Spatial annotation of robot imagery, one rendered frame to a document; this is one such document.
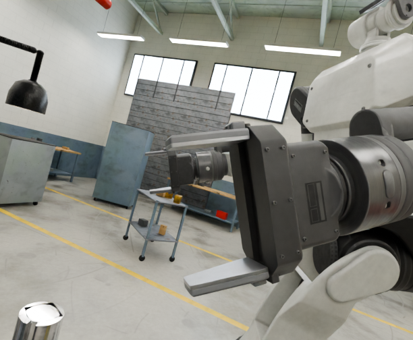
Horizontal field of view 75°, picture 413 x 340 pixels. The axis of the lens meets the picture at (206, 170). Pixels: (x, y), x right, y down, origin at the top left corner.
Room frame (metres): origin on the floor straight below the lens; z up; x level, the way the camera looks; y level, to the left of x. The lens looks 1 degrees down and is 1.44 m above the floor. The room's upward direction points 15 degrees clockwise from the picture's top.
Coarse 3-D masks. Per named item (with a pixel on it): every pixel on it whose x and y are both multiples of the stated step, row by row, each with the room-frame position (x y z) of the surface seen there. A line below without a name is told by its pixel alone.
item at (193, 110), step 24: (144, 96) 9.14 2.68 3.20; (168, 96) 8.81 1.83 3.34; (192, 96) 8.50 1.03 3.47; (216, 96) 8.22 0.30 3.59; (144, 120) 9.05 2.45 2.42; (168, 120) 8.73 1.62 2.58; (192, 120) 8.42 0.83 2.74; (216, 120) 8.15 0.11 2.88; (168, 168) 8.57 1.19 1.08; (192, 192) 8.17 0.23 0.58
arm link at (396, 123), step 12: (384, 108) 0.27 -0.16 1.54; (396, 108) 0.27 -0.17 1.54; (408, 108) 0.28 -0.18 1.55; (360, 120) 0.27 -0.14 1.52; (372, 120) 0.26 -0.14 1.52; (384, 120) 0.25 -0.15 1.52; (396, 120) 0.26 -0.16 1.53; (408, 120) 0.26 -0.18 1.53; (360, 132) 0.27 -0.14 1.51; (372, 132) 0.26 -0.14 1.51; (384, 132) 0.25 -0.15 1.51; (396, 132) 0.26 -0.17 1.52; (408, 132) 0.27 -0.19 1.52; (396, 144) 0.23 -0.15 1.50; (408, 144) 0.26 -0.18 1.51; (396, 156) 0.22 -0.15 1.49; (408, 156) 0.23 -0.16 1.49; (408, 168) 0.22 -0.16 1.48; (408, 180) 0.22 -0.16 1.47; (408, 192) 0.22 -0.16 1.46; (408, 204) 0.23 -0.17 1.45; (396, 216) 0.23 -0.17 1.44; (408, 216) 0.24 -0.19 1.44
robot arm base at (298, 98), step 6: (294, 90) 0.79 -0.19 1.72; (300, 90) 0.76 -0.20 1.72; (306, 90) 0.75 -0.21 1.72; (294, 96) 0.80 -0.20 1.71; (300, 96) 0.76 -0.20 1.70; (306, 96) 0.73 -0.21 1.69; (294, 102) 0.80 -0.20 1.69; (300, 102) 0.77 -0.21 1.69; (294, 108) 0.81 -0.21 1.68; (300, 108) 0.77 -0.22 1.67; (294, 114) 0.81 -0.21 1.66; (300, 114) 0.78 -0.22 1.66; (300, 120) 0.78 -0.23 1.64
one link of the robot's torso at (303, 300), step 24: (312, 264) 0.66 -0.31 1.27; (336, 264) 0.51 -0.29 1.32; (360, 264) 0.50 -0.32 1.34; (384, 264) 0.50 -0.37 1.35; (288, 288) 0.63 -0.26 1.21; (312, 288) 0.51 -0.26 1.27; (336, 288) 0.50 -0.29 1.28; (360, 288) 0.50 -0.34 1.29; (384, 288) 0.50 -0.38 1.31; (264, 312) 0.63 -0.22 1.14; (288, 312) 0.53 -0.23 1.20; (312, 312) 0.52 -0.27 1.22; (336, 312) 0.51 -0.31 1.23; (264, 336) 0.55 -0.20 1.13; (288, 336) 0.54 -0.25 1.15; (312, 336) 0.54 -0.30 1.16
